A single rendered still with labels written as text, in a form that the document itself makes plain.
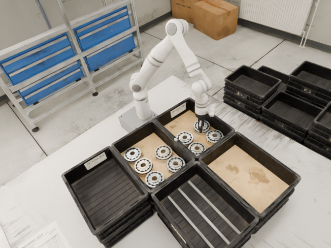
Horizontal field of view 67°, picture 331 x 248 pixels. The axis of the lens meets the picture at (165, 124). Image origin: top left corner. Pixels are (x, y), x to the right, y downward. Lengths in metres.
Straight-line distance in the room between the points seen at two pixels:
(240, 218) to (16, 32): 3.27
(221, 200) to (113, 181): 0.58
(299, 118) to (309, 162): 0.77
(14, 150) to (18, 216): 1.55
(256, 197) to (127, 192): 0.65
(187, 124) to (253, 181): 0.54
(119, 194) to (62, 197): 0.41
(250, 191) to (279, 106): 1.27
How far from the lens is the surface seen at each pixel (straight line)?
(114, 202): 1.36
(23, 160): 3.02
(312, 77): 2.71
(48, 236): 1.57
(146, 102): 1.61
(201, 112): 1.37
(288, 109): 2.47
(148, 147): 1.50
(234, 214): 1.29
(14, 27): 3.69
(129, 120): 1.72
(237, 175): 1.38
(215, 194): 1.32
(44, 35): 2.88
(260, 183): 1.39
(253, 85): 2.48
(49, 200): 1.67
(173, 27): 1.28
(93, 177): 1.47
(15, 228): 1.70
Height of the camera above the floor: 2.00
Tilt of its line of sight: 47 degrees down
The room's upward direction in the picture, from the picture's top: 8 degrees counter-clockwise
